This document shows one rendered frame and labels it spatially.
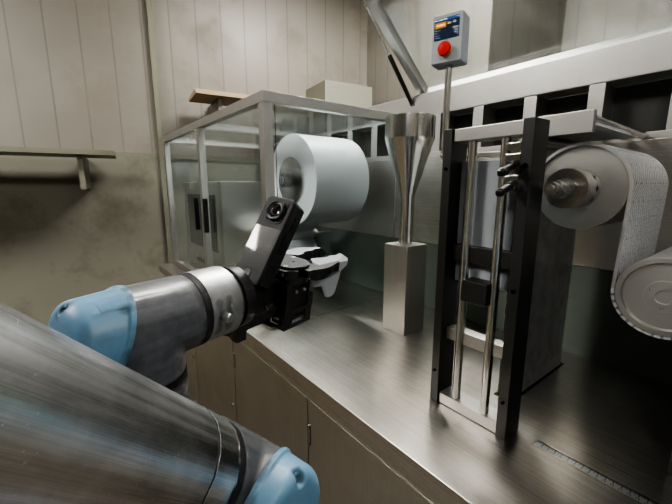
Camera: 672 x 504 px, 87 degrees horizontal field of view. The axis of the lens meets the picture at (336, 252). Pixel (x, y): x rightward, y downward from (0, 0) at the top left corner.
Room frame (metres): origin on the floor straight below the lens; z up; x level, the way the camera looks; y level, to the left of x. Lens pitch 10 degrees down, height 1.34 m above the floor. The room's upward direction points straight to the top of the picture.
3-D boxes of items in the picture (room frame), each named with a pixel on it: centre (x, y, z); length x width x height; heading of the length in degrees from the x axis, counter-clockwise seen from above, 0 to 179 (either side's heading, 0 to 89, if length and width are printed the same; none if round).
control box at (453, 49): (0.87, -0.25, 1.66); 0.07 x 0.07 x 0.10; 54
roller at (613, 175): (0.70, -0.52, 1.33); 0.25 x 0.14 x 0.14; 128
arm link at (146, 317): (0.30, 0.18, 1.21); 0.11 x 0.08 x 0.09; 145
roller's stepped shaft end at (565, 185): (0.56, -0.35, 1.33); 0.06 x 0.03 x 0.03; 128
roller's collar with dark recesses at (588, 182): (0.60, -0.39, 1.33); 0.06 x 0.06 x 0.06; 38
